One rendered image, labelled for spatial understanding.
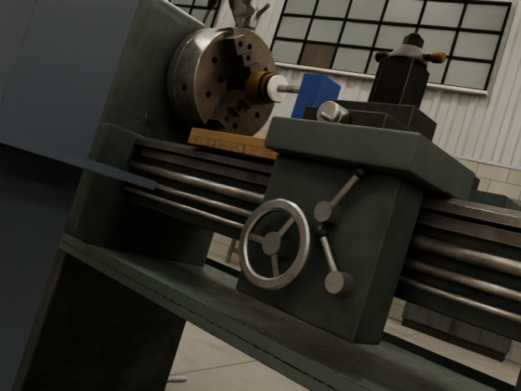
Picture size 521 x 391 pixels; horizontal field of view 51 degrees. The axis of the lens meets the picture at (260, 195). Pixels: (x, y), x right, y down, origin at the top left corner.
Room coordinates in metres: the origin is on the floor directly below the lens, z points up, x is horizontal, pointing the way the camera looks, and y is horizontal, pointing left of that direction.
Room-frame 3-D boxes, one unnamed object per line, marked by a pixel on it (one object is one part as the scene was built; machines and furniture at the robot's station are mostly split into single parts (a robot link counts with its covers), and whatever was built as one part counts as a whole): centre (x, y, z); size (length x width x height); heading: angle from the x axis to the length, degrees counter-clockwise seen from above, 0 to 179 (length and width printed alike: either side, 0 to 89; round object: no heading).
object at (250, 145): (1.35, -0.02, 0.89); 0.36 x 0.30 x 0.04; 136
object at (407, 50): (1.07, -0.20, 1.14); 0.08 x 0.08 x 0.03
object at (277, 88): (1.37, 0.00, 1.08); 0.13 x 0.07 x 0.07; 46
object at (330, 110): (0.94, -0.07, 0.95); 0.07 x 0.04 x 0.04; 136
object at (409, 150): (1.07, -0.27, 0.90); 0.53 x 0.30 x 0.06; 136
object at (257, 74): (1.45, 0.08, 1.08); 0.09 x 0.09 x 0.09; 46
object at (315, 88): (1.31, -0.06, 1.00); 0.08 x 0.06 x 0.23; 136
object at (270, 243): (0.93, -0.12, 0.73); 0.27 x 0.12 x 0.27; 46
